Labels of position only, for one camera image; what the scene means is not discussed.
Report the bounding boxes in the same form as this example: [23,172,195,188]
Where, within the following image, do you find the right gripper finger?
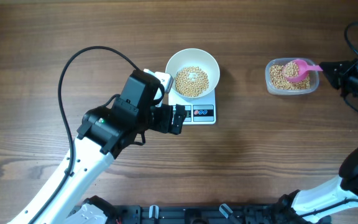
[323,70,349,90]
[319,60,353,75]

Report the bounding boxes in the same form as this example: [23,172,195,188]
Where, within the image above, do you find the soybeans in bowl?
[175,67,209,97]

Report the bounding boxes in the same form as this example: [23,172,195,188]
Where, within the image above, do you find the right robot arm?
[270,59,358,223]

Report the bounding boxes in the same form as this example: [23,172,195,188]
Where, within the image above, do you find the white digital kitchen scale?
[168,90,217,125]

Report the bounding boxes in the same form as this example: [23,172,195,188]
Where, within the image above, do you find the yellow soybeans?
[269,65,311,90]

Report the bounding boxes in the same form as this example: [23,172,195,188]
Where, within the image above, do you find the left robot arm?
[11,69,185,223]

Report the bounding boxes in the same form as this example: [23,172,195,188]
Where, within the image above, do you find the white bowl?
[165,49,220,98]

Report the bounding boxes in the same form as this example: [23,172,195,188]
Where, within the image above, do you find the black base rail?
[70,203,332,224]

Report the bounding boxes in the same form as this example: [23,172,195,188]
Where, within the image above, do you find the pink measuring scoop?
[285,59,323,83]

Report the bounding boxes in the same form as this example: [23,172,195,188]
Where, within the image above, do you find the left black cable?
[26,45,141,224]

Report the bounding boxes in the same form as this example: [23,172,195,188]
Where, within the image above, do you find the soybeans in scoop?
[282,61,299,78]

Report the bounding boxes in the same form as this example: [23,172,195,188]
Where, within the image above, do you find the clear plastic container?
[265,58,319,95]

